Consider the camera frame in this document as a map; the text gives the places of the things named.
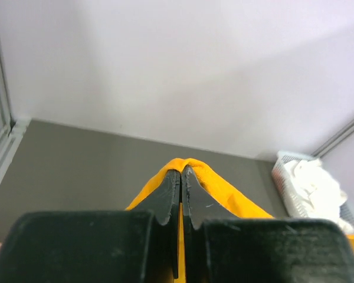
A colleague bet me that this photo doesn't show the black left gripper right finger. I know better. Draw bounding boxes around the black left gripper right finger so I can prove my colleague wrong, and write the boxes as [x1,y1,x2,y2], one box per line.
[181,166,354,282]

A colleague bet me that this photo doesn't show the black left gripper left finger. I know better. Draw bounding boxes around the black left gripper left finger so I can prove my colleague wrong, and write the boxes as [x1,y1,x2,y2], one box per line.
[0,170,181,282]

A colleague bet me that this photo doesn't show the orange t shirt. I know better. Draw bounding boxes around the orange t shirt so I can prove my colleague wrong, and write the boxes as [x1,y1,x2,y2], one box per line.
[129,159,354,282]

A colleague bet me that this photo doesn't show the white plastic basket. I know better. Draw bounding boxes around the white plastic basket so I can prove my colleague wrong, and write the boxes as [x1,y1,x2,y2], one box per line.
[272,151,354,234]

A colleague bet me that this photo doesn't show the white crumpled t shirt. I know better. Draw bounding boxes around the white crumpled t shirt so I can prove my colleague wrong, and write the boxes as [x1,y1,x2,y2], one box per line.
[284,159,354,234]

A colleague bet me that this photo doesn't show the aluminium frame post right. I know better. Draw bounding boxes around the aluminium frame post right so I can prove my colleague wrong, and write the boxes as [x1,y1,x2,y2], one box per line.
[312,119,354,158]

